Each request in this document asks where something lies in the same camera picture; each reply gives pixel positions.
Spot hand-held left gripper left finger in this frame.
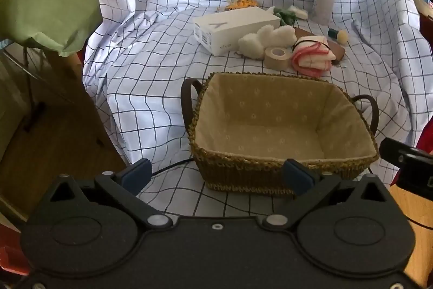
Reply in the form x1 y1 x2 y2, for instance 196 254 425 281
49 158 174 231

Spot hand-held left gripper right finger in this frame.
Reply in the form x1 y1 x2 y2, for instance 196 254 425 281
262 158 388 231

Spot metal stand legs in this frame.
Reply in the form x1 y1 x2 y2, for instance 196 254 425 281
3 38 46 133

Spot pink-edged white towel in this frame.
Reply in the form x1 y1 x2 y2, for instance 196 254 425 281
291 37 337 77

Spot green-handled makeup sponge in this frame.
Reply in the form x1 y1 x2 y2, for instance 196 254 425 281
327 28 349 45

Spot black cable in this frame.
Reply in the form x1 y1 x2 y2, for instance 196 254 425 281
151 156 196 175

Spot yellow scrunchie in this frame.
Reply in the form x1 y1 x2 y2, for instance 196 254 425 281
225 0 258 11

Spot blue checked bed sheet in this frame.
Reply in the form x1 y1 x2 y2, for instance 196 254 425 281
82 0 433 218

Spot white cardboard box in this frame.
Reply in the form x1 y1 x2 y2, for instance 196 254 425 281
193 7 281 57

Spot beige tape roll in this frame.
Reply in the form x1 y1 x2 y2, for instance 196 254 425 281
264 46 292 69

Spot woven basket with cloth lining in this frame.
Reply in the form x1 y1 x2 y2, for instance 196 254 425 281
181 72 380 197

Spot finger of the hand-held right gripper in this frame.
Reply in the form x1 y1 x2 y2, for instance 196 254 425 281
396 169 433 202
379 138 433 171

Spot green plush cloth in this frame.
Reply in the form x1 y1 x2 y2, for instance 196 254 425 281
273 6 298 27

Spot green printed cushion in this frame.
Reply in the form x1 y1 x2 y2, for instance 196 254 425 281
0 0 104 57

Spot black elastic band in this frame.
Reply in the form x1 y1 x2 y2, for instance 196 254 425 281
294 36 331 51

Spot small white rolled cloth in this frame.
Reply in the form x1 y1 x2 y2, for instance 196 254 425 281
287 5 309 19

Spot fluffy white plush cloth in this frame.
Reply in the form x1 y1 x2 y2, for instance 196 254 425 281
238 24 297 59

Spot brown textured case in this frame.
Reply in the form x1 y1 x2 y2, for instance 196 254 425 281
293 27 346 64

